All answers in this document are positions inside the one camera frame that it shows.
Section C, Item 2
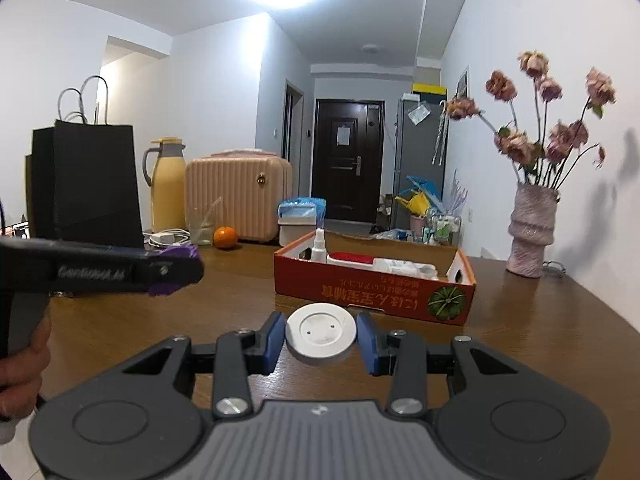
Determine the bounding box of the white cable charger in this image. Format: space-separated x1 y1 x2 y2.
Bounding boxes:
142 228 191 248

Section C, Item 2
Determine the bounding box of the purple item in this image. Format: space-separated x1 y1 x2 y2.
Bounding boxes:
147 246 201 297

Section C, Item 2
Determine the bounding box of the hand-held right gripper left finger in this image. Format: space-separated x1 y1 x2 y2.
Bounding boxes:
120 311 287 418

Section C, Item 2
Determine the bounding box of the black paper bag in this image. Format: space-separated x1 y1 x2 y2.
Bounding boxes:
25 75 146 250

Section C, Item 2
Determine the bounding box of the grey refrigerator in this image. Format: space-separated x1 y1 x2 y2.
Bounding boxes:
392 95 448 231

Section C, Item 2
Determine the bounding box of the pink ribbed suitcase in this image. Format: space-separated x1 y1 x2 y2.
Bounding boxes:
185 149 294 243

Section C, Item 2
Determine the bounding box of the orange cardboard box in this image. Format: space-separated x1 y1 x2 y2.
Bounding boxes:
273 231 476 326

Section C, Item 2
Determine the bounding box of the white spray bottle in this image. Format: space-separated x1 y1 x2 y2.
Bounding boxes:
310 228 329 263

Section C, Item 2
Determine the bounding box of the white bin with blue bag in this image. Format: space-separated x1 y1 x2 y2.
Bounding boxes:
277 196 326 247

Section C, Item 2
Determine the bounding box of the yellow and blue plastic item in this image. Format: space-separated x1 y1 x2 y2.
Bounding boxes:
395 175 443 214

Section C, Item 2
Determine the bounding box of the pink textured vase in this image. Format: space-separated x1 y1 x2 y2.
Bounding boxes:
506 182 561 279

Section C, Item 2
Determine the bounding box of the yellow thermos jug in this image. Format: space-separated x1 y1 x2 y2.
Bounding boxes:
142 137 187 235

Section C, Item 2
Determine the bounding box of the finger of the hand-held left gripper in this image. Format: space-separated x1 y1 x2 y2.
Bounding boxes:
136 254 205 294

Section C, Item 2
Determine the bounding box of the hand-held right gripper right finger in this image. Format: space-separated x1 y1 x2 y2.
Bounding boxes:
356 311 521 418

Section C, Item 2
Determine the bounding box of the interior door frame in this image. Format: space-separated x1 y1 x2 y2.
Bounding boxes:
282 78 305 163

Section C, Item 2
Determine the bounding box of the person's left hand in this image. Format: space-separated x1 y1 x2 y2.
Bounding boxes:
0 305 53 422

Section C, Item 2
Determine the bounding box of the rack of small bottles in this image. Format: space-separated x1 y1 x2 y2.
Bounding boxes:
422 212 462 247

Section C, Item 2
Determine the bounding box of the dark brown entrance door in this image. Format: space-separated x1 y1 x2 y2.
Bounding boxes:
314 99 386 223

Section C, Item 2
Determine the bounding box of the clear glass cup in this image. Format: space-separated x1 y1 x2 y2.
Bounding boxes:
189 197 223 246

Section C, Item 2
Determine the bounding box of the bunch of dried roses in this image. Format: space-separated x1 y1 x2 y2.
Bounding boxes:
445 50 617 192

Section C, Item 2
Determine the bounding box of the white round disc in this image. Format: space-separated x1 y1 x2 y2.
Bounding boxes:
286 303 358 364

